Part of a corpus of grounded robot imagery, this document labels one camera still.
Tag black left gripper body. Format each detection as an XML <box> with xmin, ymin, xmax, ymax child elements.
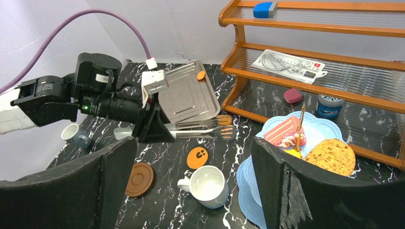
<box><xmin>11</xmin><ymin>52</ymin><xmax>147</xmax><ymax>127</ymax></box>

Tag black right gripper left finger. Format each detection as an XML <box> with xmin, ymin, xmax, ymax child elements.
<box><xmin>0</xmin><ymin>137</ymin><xmax>137</xmax><ymax>229</ymax></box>

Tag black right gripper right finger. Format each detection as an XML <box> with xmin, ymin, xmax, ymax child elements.
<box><xmin>251</xmin><ymin>137</ymin><xmax>405</xmax><ymax>229</ymax></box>

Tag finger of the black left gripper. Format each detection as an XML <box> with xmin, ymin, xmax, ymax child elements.
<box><xmin>132</xmin><ymin>94</ymin><xmax>175</xmax><ymax>143</ymax></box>

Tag steel food tongs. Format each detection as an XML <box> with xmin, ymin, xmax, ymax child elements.
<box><xmin>113</xmin><ymin>114</ymin><xmax>237</xmax><ymax>141</ymax></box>

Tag orange yellow pastry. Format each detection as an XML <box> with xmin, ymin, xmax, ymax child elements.
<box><xmin>284</xmin><ymin>149</ymin><xmax>303</xmax><ymax>159</ymax></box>

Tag brown chocolate chip cookie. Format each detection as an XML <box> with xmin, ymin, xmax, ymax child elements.
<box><xmin>304</xmin><ymin>138</ymin><xmax>356</xmax><ymax>177</ymax></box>

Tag pink layered cake slice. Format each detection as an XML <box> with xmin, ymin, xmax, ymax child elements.
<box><xmin>264</xmin><ymin>116</ymin><xmax>300</xmax><ymax>148</ymax></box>

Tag small orange round cookie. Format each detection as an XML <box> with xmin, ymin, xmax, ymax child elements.
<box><xmin>197</xmin><ymin>71</ymin><xmax>206</xmax><ymax>81</ymax></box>

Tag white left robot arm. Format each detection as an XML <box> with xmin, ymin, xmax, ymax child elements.
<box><xmin>0</xmin><ymin>52</ymin><xmax>175</xmax><ymax>144</ymax></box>

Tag steel serving tray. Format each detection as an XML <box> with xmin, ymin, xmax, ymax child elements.
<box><xmin>159</xmin><ymin>61</ymin><xmax>221</xmax><ymax>123</ymax></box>

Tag small grey white cup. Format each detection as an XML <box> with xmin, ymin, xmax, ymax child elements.
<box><xmin>61</xmin><ymin>123</ymin><xmax>91</xmax><ymax>148</ymax></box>

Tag brown wooden round coaster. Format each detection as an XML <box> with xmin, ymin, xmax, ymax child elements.
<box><xmin>125</xmin><ymin>163</ymin><xmax>154</xmax><ymax>198</ymax></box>

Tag orange black round coaster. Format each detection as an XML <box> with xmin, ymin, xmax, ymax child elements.
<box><xmin>186</xmin><ymin>146</ymin><xmax>209</xmax><ymax>169</ymax></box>

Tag blue three-tier cake stand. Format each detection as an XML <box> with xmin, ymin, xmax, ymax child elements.
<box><xmin>236</xmin><ymin>112</ymin><xmax>342</xmax><ymax>229</ymax></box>

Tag white ceramic mug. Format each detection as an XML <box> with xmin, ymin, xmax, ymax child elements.
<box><xmin>177</xmin><ymin>166</ymin><xmax>230</xmax><ymax>209</ymax></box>

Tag blue lidded jar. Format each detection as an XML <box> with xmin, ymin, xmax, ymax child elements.
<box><xmin>316</xmin><ymin>94</ymin><xmax>344</xmax><ymax>119</ymax></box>

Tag maroon heart-shaped object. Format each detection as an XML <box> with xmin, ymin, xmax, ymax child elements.
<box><xmin>283</xmin><ymin>88</ymin><xmax>304</xmax><ymax>104</ymax></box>

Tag packaged ruler protractor set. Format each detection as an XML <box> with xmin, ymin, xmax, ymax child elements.
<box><xmin>251</xmin><ymin>49</ymin><xmax>328</xmax><ymax>84</ymax></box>

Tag wooden two-tier shelf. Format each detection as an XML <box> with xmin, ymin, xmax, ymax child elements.
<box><xmin>218</xmin><ymin>0</ymin><xmax>405</xmax><ymax>171</ymax></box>

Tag blue block on shelf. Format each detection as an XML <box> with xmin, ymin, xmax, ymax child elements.
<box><xmin>253</xmin><ymin>1</ymin><xmax>278</xmax><ymax>19</ymax></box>

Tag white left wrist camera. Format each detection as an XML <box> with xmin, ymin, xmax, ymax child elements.
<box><xmin>141</xmin><ymin>57</ymin><xmax>169</xmax><ymax>108</ymax></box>

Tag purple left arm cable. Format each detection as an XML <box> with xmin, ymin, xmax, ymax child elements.
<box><xmin>0</xmin><ymin>8</ymin><xmax>152</xmax><ymax>95</ymax></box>

